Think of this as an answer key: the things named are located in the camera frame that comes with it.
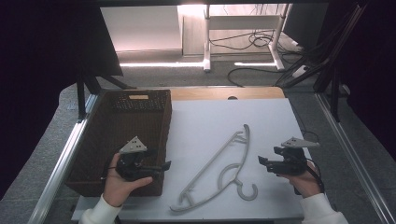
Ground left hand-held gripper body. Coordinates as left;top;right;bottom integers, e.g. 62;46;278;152
115;135;163;182

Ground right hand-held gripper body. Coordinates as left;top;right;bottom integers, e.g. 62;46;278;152
267;136;320;176

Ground person's left hand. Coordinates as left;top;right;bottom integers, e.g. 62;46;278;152
102;152;154;208

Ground person's right hand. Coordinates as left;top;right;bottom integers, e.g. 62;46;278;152
276;161;325;200

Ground brown wicker basket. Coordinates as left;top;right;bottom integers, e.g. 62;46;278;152
64;89;173;198

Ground grey plastic clothes hanger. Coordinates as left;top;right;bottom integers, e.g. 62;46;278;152
169;123;259;214

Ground white table mat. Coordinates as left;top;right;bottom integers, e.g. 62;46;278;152
71;97;313;222

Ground black metal stand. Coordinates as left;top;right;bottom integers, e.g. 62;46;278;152
75;69;137;123
275;2;370;123

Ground white power strip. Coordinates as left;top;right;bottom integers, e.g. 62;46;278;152
291;64;310;78

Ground dark curtain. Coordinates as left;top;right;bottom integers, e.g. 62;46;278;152
0;0;124;200
323;0;396;155

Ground black wrist strap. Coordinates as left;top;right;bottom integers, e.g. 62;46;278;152
293;158;326;196

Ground thin black cable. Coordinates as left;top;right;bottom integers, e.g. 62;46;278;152
299;129;320;145

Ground aluminium rail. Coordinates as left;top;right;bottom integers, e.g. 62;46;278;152
315;92;396;224
35;92;100;224

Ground black floor cable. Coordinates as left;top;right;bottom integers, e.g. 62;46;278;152
226;66;283;89

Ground tangled black floor cables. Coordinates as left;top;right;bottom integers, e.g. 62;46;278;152
208;28;283;51

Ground white desk frame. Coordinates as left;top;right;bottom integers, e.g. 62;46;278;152
203;3;294;73

